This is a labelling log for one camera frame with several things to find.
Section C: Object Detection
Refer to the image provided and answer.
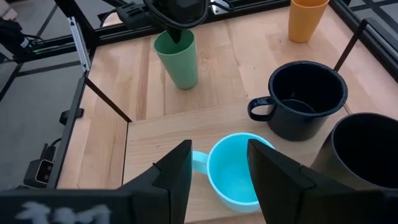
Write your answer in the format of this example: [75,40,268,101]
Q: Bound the orange plastic cup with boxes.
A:
[288,0,330,44]

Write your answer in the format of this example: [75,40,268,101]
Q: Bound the black aluminium table frame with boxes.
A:
[0,0,398,190]

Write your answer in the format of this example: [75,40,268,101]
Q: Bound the silver metal bracket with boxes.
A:
[67,17,91,72]

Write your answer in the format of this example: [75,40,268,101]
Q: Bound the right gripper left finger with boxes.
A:
[119,139,193,224]

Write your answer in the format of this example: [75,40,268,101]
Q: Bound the green plastic cup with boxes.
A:
[154,29,199,90]

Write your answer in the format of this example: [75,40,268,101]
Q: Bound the tall black cup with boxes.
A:
[310,112,398,190]

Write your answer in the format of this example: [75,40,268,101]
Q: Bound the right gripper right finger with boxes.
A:
[247,138,398,224]

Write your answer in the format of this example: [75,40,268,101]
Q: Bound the black device with green light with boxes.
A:
[0,17,35,59]

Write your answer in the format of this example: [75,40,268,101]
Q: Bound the dark blue enamel mug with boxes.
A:
[247,60,349,142]

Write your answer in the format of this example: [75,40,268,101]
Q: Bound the cyan plastic mug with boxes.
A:
[192,133,276,214]

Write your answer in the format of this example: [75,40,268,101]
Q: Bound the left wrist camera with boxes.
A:
[116,1,157,30]

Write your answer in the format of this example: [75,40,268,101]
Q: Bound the small black table camera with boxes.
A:
[23,142,59,189]

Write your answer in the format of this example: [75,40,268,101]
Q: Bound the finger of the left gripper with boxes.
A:
[165,27,185,45]

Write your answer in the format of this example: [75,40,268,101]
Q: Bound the silver mounting plate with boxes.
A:
[211,0,234,15]

